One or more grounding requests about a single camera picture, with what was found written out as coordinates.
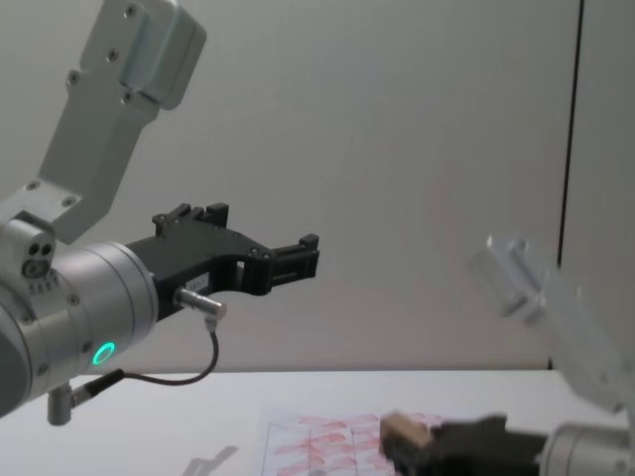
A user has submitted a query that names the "thin dark gripper cable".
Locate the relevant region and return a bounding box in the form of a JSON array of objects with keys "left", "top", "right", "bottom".
[{"left": 71, "top": 288, "right": 229, "bottom": 406}]

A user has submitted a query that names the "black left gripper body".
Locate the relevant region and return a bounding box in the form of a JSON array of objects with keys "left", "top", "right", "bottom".
[{"left": 125, "top": 218, "right": 273, "bottom": 323}]

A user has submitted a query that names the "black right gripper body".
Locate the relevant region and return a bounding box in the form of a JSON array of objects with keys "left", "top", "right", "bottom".
[{"left": 432, "top": 414, "right": 549, "bottom": 476}]

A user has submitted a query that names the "tan wooden block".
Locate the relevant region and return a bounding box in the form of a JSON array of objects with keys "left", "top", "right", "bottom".
[{"left": 378, "top": 411, "right": 444, "bottom": 449}]

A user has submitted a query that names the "white paper with red marks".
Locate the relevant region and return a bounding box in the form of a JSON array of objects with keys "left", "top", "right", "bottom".
[{"left": 256, "top": 407, "right": 447, "bottom": 476}]

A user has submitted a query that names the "white table cloth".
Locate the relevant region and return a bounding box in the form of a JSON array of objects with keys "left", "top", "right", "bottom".
[{"left": 0, "top": 368, "right": 635, "bottom": 476}]

